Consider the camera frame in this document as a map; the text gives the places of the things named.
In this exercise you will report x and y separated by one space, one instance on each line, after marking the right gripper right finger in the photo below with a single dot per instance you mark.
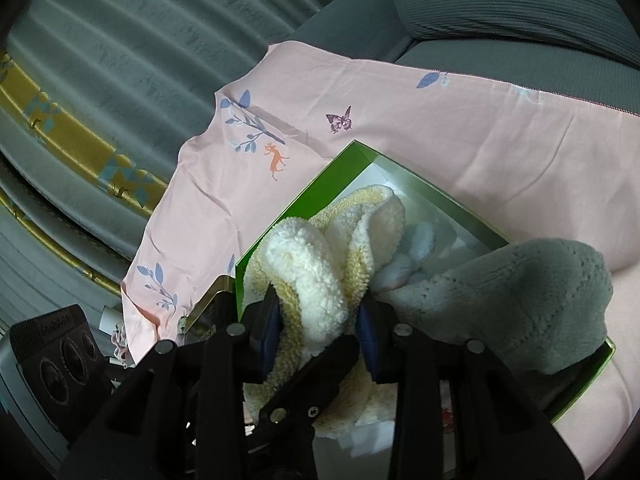
457 402

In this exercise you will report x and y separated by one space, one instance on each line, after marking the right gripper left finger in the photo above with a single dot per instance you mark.
181 409

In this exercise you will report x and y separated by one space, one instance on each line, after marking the yellow and white towel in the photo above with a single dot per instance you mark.
320 269

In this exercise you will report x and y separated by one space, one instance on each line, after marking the white cup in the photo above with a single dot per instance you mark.
109 320

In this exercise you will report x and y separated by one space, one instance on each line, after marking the pink floral tablecloth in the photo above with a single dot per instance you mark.
537 141

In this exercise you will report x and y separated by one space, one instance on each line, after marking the tissue pack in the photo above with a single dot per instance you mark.
368 440

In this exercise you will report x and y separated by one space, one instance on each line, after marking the light blue plush toy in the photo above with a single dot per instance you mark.
415 247

